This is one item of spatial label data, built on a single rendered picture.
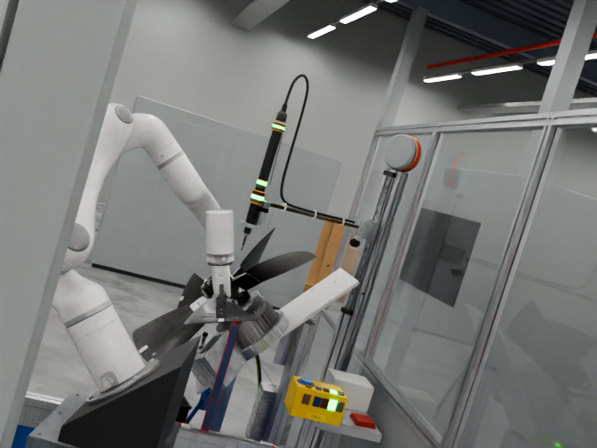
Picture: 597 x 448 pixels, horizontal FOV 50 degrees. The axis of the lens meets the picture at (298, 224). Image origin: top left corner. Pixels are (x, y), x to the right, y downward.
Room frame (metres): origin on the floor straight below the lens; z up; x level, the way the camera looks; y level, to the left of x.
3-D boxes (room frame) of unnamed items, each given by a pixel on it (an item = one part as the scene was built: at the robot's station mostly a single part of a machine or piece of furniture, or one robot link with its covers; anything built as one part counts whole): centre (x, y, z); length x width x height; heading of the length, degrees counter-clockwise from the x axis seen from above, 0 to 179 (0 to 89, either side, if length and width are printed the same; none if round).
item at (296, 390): (1.90, -0.20, 1.02); 0.16 x 0.10 x 0.11; 102
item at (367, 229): (2.65, -0.27, 1.53); 0.10 x 0.07 x 0.08; 137
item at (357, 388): (2.50, -0.37, 0.92); 0.17 x 0.16 x 0.11; 102
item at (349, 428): (2.42, -0.35, 0.85); 0.36 x 0.24 x 0.03; 12
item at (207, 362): (2.15, 0.12, 0.98); 0.20 x 0.16 x 0.20; 102
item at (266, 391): (2.48, -0.12, 0.73); 0.15 x 0.09 x 0.22; 102
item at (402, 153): (2.72, -0.33, 1.88); 0.17 x 0.15 x 0.16; 12
